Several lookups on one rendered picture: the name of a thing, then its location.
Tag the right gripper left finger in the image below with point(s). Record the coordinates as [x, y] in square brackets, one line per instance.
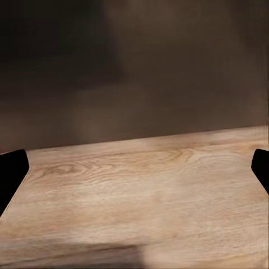
[13, 168]

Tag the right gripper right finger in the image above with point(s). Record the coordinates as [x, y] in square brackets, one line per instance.
[260, 167]

